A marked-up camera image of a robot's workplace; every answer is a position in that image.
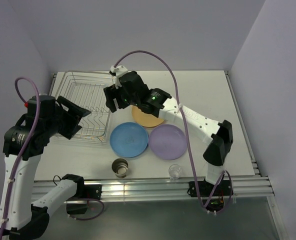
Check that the metal wire dish rack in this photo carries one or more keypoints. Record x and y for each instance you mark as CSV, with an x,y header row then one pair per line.
x,y
86,89

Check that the purple plate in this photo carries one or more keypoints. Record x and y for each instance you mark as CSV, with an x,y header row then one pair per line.
x,y
167,142

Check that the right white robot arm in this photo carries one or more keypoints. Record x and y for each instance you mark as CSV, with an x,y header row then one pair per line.
x,y
218,136

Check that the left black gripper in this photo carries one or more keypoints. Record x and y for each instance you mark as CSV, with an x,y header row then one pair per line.
x,y
74,116

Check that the steel cup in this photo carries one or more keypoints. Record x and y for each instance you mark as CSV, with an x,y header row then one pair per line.
x,y
120,167

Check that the clear glass cup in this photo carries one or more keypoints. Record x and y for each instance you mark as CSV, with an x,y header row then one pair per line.
x,y
175,171

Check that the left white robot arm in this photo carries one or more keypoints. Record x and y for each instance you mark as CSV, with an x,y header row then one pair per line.
x,y
20,217

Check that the orange plate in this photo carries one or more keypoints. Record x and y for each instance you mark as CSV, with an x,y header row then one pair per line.
x,y
144,119

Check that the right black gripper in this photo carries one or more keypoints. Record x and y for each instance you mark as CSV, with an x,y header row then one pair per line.
x,y
110,93

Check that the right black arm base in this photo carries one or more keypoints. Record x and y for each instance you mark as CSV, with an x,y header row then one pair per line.
x,y
217,202

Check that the blue plate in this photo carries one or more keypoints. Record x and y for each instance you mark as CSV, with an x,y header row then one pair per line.
x,y
129,140

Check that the aluminium mounting rail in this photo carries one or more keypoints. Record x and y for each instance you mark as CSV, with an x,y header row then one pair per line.
x,y
164,189

